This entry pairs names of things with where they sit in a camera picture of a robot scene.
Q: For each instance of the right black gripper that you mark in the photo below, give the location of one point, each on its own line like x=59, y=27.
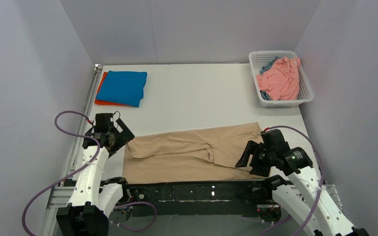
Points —
x=255, y=157

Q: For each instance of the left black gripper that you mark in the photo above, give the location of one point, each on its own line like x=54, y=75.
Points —
x=119, y=134

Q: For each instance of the beige t shirt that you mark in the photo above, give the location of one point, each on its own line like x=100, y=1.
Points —
x=194, y=155

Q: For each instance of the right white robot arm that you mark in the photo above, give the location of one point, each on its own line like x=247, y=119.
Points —
x=314, y=209

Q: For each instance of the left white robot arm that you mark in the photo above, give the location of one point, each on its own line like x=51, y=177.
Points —
x=87, y=210

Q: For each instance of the folded orange t shirt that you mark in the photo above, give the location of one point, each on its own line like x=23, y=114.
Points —
x=112, y=91

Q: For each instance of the folded blue t shirt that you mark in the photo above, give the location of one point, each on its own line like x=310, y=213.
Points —
x=137, y=81

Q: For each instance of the pink t shirt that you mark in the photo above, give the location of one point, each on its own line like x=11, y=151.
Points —
x=282, y=81

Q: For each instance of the grey blue garment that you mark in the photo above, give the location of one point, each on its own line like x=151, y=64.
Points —
x=268, y=65

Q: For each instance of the white plastic basket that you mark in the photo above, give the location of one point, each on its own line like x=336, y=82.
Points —
x=260, y=59

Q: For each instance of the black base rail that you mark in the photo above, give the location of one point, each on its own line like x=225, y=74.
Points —
x=246, y=198

